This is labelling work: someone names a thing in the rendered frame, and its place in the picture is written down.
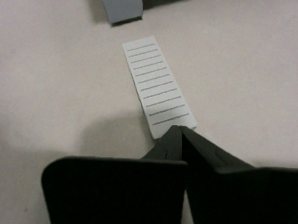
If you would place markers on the brown wooden stand with white legs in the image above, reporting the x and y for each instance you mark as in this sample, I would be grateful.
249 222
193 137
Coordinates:
119 10

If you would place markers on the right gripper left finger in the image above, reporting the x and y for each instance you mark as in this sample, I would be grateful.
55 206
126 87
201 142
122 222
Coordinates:
120 188

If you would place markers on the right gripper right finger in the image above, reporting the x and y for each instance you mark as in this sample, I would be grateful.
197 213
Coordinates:
218 194

